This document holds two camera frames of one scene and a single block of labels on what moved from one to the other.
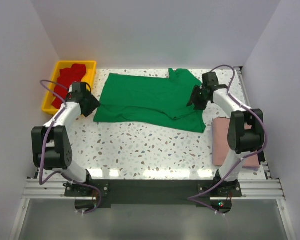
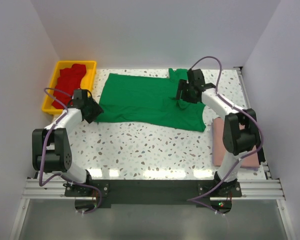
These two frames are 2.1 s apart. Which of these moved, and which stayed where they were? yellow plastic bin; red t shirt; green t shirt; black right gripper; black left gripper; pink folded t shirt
Moved: black left gripper; black right gripper
Stayed: yellow plastic bin; pink folded t shirt; green t shirt; red t shirt
